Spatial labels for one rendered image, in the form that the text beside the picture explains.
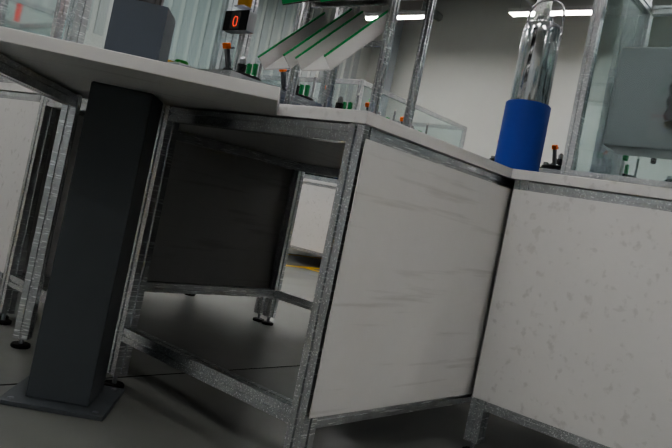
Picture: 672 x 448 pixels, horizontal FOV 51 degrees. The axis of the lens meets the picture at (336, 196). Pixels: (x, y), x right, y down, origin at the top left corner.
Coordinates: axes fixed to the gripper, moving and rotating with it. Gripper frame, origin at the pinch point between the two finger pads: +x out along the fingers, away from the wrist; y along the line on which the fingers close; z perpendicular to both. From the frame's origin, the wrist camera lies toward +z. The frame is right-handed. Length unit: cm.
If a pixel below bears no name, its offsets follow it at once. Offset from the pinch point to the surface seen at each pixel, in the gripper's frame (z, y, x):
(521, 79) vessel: 14, -19, 85
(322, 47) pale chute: -17.3, -10.2, 11.0
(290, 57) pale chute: -24.5, -8.0, 4.1
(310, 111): -44, -35, -1
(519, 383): -83, -54, 88
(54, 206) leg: -85, 60, -13
